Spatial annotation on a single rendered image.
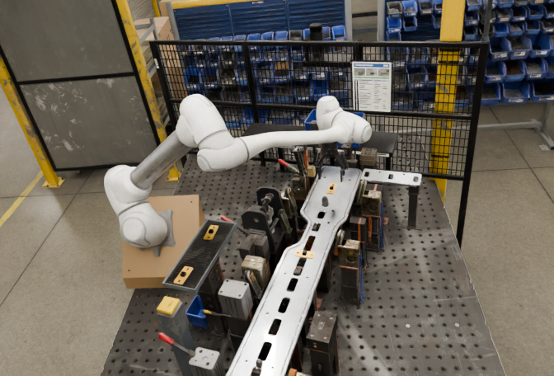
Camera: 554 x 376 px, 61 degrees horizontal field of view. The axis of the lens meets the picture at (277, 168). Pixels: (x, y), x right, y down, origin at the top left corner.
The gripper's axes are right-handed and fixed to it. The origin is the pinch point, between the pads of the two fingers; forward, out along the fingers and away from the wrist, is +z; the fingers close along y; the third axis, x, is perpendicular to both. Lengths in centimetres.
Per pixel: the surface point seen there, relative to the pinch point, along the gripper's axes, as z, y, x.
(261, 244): 1, -16, -52
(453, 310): 38, 61, -35
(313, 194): 8.2, -7.6, -5.5
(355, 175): 7.9, 9.2, 13.9
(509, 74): 32, 92, 208
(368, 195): 3.5, 19.7, -6.9
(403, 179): 7.6, 32.9, 14.5
